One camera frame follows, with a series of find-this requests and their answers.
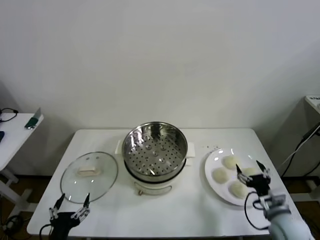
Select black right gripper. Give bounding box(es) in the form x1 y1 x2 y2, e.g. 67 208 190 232
236 160 273 198

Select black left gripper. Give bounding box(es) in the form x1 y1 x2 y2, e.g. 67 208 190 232
48 192 91 240

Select white steamed baozi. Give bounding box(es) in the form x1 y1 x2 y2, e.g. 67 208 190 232
228 181 251 200
222 155 238 170
211 166 230 183
241 166 257 177

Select round glass pot lid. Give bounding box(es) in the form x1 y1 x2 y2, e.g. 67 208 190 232
59 151 119 205

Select perforated steel steamer basket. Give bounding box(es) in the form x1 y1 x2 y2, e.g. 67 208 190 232
121 121 189 177

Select round white plate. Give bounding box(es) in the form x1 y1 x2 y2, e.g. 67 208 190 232
204 147 270 207

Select white side table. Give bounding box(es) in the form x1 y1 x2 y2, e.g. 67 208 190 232
0 112 45 213

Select white cabinet with labels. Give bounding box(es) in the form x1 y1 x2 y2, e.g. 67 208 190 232
304 94 320 120

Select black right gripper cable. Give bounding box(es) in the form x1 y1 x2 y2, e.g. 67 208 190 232
244 191 271 230

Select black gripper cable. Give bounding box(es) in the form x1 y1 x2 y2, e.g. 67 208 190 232
38 223 55 240
244 191 271 230

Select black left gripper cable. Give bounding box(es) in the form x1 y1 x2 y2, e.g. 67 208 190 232
38 223 55 240

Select white power cable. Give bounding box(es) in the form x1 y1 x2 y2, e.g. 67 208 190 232
279 134 320 167

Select tangled floor cables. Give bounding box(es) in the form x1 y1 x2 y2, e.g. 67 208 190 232
0 214 26 236

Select green handled metal scraper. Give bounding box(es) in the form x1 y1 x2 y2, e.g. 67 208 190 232
24 107 42 130

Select thin black cable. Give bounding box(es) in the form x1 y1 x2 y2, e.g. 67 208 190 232
0 107 19 123

